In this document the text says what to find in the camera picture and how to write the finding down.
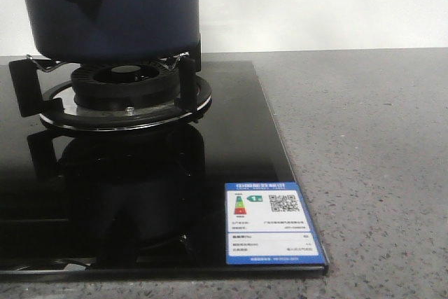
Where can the black pot support grate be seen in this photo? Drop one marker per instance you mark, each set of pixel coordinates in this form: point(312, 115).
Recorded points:
point(57, 108)

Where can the dark blue cooking pot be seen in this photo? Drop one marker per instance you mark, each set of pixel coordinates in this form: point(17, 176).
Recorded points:
point(94, 31)

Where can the blue energy label sticker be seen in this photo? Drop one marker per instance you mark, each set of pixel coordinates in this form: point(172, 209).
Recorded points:
point(267, 223)

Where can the black gas burner head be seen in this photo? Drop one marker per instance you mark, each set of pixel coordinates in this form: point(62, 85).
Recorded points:
point(114, 87)

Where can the black glass gas stove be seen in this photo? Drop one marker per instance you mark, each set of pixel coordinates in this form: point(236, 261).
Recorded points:
point(147, 203)

